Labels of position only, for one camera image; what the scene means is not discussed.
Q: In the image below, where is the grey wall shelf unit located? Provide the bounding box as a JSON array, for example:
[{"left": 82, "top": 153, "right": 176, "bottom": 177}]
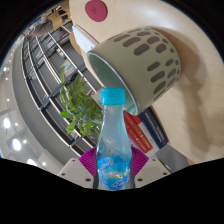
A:
[{"left": 19, "top": 19, "right": 105, "bottom": 158}]

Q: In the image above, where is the open white magazine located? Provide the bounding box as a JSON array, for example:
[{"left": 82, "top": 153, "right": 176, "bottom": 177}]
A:
[{"left": 71, "top": 23, "right": 100, "bottom": 55}]

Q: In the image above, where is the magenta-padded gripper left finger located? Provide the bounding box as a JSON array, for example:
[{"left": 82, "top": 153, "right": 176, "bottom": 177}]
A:
[{"left": 57, "top": 147, "right": 99, "bottom": 190}]

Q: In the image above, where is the grey-patterned ceramic cup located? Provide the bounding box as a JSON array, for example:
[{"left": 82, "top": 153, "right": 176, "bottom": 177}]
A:
[{"left": 86, "top": 27, "right": 182, "bottom": 116}]

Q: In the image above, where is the green potted plant, white pot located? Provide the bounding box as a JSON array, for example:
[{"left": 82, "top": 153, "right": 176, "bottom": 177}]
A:
[{"left": 58, "top": 66, "right": 105, "bottom": 148}]

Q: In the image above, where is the group of ceiling lights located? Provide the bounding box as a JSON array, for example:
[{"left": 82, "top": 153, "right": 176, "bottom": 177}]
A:
[{"left": 0, "top": 64, "right": 48, "bottom": 168}]

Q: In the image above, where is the flat round red coaster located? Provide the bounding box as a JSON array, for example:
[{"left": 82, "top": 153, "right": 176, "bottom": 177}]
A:
[{"left": 84, "top": 0, "right": 109, "bottom": 23}]

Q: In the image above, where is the red book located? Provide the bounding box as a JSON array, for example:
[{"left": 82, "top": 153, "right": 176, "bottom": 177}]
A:
[{"left": 123, "top": 109, "right": 155, "bottom": 155}]

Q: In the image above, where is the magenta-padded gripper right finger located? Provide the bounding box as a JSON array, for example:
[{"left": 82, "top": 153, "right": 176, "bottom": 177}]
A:
[{"left": 130, "top": 146, "right": 172, "bottom": 189}]

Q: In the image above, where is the clear blue-capped water bottle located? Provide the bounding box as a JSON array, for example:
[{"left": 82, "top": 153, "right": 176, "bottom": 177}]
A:
[{"left": 95, "top": 87, "right": 133, "bottom": 191}]

